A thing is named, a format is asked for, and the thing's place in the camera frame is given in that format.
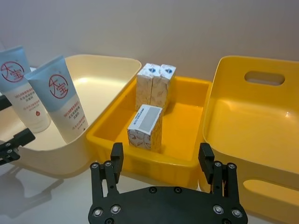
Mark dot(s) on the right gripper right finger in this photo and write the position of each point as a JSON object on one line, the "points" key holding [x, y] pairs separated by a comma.
{"points": [[206, 158]]}

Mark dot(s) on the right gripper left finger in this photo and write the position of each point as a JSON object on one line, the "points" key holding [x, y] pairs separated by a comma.
{"points": [[116, 156]]}

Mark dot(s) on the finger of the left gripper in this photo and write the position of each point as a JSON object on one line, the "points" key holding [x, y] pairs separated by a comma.
{"points": [[18, 140], [4, 105]]}

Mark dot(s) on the blue and white cream tube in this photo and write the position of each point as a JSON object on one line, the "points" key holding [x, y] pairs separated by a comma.
{"points": [[63, 102], [16, 93]]}

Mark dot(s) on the shallow yellow plastic tray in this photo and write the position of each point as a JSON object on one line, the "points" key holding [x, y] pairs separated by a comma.
{"points": [[180, 130]]}

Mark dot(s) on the white patterned carton box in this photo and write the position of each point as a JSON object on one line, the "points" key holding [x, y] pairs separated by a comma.
{"points": [[143, 91], [146, 130], [163, 91]]}

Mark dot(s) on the cream plastic bin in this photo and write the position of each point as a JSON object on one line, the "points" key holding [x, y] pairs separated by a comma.
{"points": [[93, 88]]}

